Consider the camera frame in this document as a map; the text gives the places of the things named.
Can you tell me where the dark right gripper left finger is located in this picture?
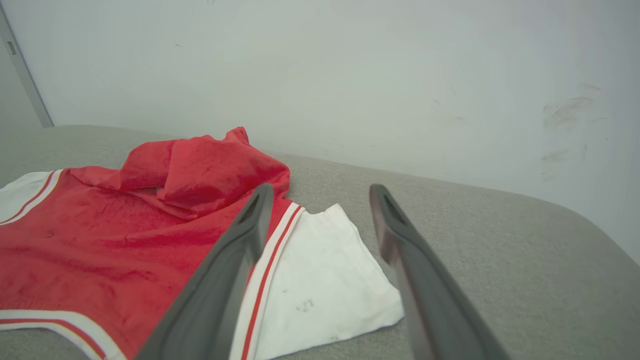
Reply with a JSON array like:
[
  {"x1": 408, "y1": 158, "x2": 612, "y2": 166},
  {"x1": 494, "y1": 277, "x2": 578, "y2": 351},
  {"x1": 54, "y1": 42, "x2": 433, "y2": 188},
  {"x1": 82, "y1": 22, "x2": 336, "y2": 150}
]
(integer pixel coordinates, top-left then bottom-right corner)
[{"x1": 135, "y1": 183, "x2": 275, "y2": 360}]

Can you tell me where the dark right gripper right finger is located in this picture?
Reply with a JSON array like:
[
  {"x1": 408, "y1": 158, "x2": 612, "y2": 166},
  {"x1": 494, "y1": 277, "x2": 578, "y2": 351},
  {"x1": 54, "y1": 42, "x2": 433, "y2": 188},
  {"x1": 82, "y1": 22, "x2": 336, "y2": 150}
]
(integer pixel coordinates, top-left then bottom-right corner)
[{"x1": 369, "y1": 183, "x2": 511, "y2": 360}]

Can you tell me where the red white basketball jersey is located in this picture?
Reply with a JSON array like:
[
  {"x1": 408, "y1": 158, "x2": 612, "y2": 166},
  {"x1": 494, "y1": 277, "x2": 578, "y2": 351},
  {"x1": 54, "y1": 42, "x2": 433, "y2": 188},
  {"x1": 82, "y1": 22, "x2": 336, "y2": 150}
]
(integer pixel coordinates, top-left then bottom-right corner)
[{"x1": 0, "y1": 126, "x2": 405, "y2": 360}]

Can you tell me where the grey door frame strip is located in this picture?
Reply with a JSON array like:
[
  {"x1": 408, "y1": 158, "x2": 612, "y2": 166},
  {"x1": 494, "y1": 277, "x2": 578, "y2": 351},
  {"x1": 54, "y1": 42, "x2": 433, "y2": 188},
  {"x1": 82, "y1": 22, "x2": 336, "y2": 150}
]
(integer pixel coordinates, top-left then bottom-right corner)
[{"x1": 0, "y1": 5, "x2": 55, "y2": 129}]

